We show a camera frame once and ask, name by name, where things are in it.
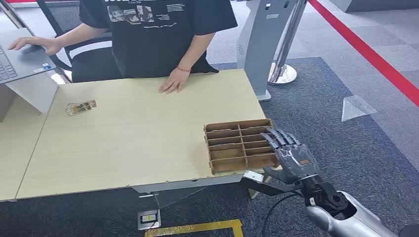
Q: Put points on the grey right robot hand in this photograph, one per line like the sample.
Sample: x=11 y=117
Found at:
x=293 y=160

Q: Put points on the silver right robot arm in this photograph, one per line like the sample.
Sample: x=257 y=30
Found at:
x=340 y=211

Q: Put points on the person's left hand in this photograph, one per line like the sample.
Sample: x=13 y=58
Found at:
x=173 y=81

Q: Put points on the person's hand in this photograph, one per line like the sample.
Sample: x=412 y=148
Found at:
x=36 y=43
x=173 y=81

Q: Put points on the person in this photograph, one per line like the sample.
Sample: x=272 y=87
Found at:
x=154 y=36

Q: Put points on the patterned card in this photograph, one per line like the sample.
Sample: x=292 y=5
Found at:
x=80 y=107

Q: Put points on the person's right hand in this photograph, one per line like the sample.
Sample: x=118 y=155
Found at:
x=36 y=43

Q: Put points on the brown wooden compartment organizer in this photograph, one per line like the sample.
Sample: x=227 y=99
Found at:
x=240 y=147

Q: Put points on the clear plastic sheet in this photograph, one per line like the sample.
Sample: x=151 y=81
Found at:
x=356 y=107

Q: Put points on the yellow floor tape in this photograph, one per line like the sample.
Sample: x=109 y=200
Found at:
x=199 y=228

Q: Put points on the grey kiosk stand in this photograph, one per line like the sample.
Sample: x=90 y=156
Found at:
x=262 y=42

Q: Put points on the red barrier belt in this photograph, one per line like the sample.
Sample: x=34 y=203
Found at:
x=366 y=52

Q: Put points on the floor power socket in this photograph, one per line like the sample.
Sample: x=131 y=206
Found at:
x=149 y=219

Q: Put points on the black office chair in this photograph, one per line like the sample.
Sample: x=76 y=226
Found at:
x=88 y=55

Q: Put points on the white laptop riser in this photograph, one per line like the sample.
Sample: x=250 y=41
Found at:
x=31 y=93

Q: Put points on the grey laptop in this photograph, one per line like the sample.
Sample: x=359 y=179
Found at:
x=18 y=59

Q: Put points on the chrome stanchion post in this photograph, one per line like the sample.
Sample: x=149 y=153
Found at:
x=284 y=59

